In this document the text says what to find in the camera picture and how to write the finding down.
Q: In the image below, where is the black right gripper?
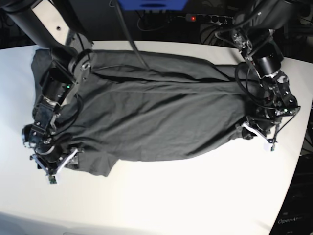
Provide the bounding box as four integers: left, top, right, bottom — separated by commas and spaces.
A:
36, 144, 79, 169

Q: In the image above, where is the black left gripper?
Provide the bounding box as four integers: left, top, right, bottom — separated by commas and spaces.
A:
242, 112, 280, 140

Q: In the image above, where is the dark grey T-shirt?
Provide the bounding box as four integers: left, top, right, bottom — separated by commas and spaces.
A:
30, 48, 265, 177

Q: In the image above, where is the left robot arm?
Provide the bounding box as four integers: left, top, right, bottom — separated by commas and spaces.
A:
63, 0, 304, 168

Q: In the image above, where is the black OpenArm base box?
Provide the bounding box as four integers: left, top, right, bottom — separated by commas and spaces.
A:
270, 154, 313, 235

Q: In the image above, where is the black power strip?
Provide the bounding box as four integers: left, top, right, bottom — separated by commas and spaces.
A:
185, 14, 233, 25

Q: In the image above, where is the blue plastic box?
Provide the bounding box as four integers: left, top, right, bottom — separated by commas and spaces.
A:
118, 0, 188, 11

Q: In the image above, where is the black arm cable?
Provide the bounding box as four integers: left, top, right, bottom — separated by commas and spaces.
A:
91, 0, 154, 74

